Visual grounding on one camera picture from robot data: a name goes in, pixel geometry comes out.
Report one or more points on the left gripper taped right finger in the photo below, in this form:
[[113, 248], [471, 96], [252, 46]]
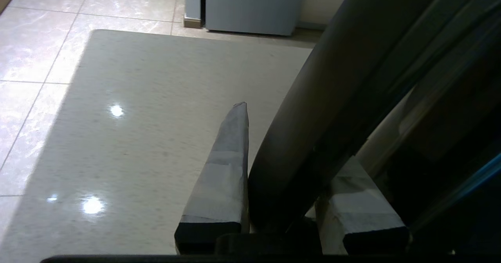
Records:
[[360, 208]]

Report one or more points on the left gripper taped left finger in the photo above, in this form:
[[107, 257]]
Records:
[[223, 184]]

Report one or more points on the black electric kettle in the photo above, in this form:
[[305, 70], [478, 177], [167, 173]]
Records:
[[352, 79]]

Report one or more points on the grey refrigerator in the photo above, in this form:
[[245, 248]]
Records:
[[254, 4]]

